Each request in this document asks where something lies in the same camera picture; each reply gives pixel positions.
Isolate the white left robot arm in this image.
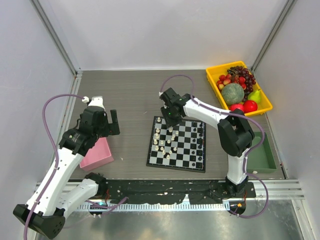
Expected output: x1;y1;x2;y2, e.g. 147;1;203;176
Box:
13;106;120;240

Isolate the green melon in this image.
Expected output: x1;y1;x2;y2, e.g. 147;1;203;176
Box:
221;83;245;105

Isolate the yellow fruit tray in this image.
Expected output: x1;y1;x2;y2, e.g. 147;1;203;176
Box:
205;61;273;117

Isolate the green empty tray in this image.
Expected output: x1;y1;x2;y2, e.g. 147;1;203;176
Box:
246;133;277;174

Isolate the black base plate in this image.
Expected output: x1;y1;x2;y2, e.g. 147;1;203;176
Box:
96;179;257;205

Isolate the red apple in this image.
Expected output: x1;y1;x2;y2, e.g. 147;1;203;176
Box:
229;103;245;112
243;100;258;113

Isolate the pink open box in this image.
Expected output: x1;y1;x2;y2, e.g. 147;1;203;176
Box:
79;137;114;172

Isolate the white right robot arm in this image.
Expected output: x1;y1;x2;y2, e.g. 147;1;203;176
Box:
159;87;255;197

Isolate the aluminium frame rail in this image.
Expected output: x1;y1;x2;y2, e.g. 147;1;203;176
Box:
29;0;83;83

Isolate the purple grape bunch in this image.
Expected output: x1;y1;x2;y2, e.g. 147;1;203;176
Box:
227;66;257;96

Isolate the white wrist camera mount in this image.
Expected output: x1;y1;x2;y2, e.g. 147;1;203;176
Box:
81;96;106;111

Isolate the green pear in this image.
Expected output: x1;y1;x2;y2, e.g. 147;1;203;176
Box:
247;89;261;104

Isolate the black and white chessboard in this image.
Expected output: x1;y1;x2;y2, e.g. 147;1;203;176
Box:
146;116;207;173

